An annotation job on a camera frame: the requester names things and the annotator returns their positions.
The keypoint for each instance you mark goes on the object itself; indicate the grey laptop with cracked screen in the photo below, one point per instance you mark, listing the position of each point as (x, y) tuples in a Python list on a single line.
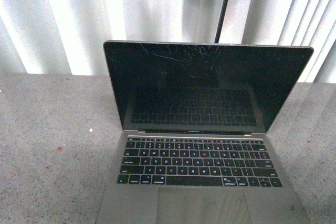
[(194, 119)]

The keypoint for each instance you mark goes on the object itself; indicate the white pleated curtain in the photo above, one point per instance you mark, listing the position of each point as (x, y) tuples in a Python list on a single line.
[(66, 36)]

